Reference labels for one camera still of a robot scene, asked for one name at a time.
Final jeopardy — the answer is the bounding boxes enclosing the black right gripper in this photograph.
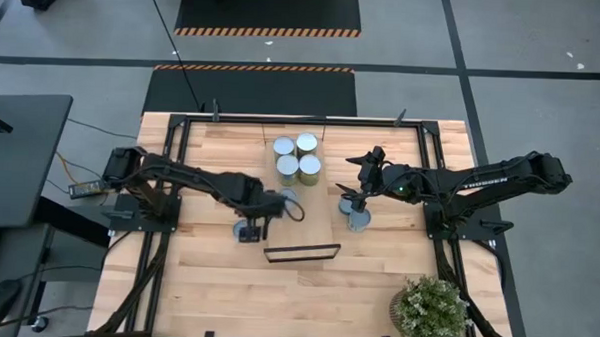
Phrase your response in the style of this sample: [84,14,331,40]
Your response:
[334,144,408,215]

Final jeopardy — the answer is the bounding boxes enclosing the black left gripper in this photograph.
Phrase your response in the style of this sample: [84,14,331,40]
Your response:
[237,188,288,245]

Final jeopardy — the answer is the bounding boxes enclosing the white can vegetable drawings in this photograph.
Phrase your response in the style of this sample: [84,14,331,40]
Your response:
[347,207,373,235]

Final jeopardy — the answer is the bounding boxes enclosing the black striped-edge floor mat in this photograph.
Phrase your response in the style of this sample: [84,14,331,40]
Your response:
[141,60,360,122]
[173,0,363,43]

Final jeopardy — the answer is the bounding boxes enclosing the potted green plant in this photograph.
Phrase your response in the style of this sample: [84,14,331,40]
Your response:
[387,274,475,337]

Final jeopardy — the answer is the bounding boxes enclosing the black power adapter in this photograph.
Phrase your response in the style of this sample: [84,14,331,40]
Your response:
[68,178,106,202]

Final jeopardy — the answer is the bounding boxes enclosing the black desk foot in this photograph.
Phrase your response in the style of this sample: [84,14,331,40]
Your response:
[29,314,50,334]

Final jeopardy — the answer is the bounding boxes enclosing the grey desk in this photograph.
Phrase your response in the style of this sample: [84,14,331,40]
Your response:
[0,221,54,337]

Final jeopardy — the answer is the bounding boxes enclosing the black monitor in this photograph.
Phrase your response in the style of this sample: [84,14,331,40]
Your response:
[0,92,74,231]

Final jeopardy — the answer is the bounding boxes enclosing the wooden shelf black metal frame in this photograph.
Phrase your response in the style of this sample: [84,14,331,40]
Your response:
[260,129,346,266]

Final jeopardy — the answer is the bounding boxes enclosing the black aluminium rig frame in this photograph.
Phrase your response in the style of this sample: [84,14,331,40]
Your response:
[93,99,521,337]

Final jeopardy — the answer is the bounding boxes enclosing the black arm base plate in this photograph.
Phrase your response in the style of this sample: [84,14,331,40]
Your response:
[108,191,183,234]
[422,200,500,242]

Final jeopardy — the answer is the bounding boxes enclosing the black cable bundle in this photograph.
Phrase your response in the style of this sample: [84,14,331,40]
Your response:
[93,229,172,336]
[431,238,517,337]

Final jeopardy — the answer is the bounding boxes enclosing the black floor cable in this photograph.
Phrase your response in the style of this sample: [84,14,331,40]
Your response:
[141,0,210,112]

